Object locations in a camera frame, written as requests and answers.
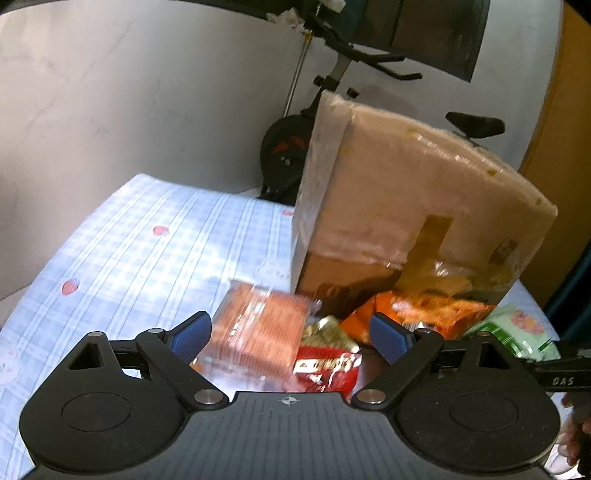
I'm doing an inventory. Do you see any gold foil snack packet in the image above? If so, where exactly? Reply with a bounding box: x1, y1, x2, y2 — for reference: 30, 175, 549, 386
302, 315, 361, 354

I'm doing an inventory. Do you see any person's right hand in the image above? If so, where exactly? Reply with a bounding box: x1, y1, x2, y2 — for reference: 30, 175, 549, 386
556, 393, 585, 468

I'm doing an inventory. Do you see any black exercise bike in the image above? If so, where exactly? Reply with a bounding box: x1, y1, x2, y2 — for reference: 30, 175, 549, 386
259, 9, 506, 206

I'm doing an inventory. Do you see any red snack packet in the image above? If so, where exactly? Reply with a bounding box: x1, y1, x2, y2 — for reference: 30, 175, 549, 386
292, 344, 363, 400

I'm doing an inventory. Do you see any clear orange biscuit packet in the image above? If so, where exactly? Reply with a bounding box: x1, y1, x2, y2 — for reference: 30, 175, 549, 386
191, 279, 321, 384

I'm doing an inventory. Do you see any large cardboard box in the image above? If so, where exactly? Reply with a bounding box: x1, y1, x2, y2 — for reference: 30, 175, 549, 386
290, 90, 558, 324

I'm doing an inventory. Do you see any orange wooden panel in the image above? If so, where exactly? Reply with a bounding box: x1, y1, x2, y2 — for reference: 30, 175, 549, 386
519, 4, 591, 305

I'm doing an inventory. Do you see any green snack packet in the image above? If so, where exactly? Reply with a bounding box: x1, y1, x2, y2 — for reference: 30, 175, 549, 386
464, 302, 561, 361

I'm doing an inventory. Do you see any blue checked bedsheet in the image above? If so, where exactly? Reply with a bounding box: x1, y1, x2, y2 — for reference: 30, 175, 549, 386
0, 173, 564, 480

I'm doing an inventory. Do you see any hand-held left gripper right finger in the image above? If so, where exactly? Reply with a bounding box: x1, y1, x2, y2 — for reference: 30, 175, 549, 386
351, 312, 532, 411

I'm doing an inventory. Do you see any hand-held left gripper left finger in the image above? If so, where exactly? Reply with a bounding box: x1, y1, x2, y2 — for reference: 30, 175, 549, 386
68, 311, 230, 411

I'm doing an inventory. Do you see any orange chips packet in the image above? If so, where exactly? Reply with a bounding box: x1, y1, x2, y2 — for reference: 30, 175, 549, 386
340, 291, 497, 344

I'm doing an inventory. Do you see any white crumpled cloth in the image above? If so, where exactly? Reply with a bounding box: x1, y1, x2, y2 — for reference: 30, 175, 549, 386
265, 10, 305, 33

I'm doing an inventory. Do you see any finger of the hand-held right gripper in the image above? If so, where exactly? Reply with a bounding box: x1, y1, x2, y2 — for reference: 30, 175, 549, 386
524, 340, 591, 398

